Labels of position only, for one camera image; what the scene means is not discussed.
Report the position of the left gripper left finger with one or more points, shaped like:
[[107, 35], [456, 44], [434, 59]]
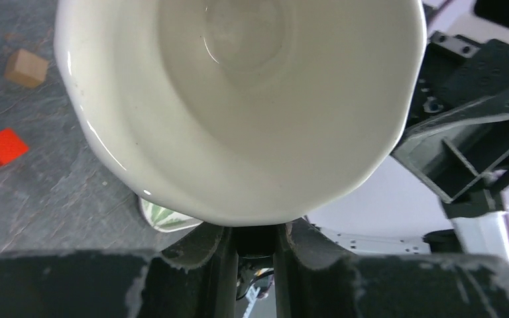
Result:
[[194, 277]]

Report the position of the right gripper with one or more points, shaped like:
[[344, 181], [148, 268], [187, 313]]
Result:
[[456, 139]]

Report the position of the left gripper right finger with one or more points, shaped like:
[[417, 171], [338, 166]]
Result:
[[315, 277]]

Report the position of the black mug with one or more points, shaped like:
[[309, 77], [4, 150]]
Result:
[[241, 113]]

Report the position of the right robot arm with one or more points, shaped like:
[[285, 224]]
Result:
[[395, 211]]

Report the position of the floral leaf tray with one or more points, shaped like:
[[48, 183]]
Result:
[[165, 220]]

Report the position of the red cube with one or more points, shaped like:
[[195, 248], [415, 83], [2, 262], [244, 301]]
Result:
[[11, 146]]

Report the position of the small wooden cube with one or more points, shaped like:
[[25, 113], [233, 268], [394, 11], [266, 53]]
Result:
[[26, 68]]

